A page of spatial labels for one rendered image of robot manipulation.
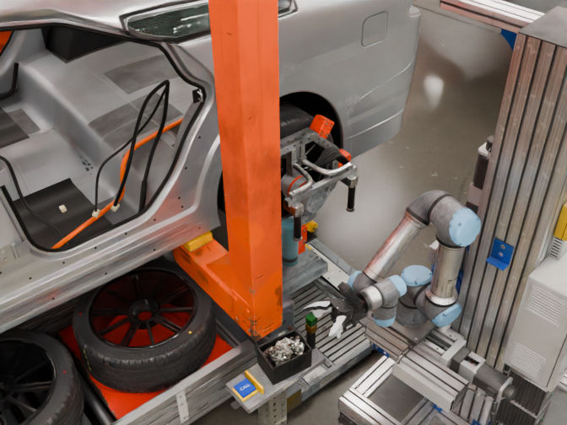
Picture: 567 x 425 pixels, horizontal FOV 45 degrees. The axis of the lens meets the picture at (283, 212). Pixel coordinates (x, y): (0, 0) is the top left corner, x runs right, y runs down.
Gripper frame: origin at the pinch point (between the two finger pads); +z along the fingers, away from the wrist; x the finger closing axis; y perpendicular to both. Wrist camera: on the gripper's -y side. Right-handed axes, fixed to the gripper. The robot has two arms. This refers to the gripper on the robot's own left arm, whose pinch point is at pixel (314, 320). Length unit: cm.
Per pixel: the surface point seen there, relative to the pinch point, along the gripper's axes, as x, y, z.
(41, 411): 81, 63, 84
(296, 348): 48, 61, -19
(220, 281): 89, 44, -5
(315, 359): 48, 73, -28
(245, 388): 49, 70, 7
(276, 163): 54, -27, -21
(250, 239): 56, 3, -7
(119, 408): 86, 86, 54
